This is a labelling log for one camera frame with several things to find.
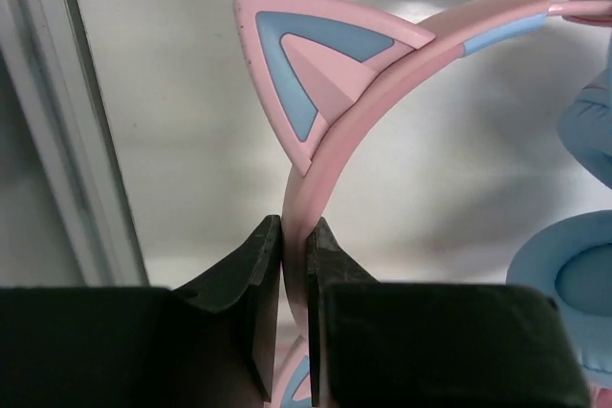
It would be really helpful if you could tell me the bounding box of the aluminium frame rail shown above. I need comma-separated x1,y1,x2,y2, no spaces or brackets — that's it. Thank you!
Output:
1,0,149,286

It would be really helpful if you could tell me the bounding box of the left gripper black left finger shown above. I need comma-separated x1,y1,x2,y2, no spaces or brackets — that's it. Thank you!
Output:
1,215,281,407

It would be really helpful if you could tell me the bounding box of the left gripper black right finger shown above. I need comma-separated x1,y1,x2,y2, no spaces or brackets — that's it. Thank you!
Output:
306,221,591,407

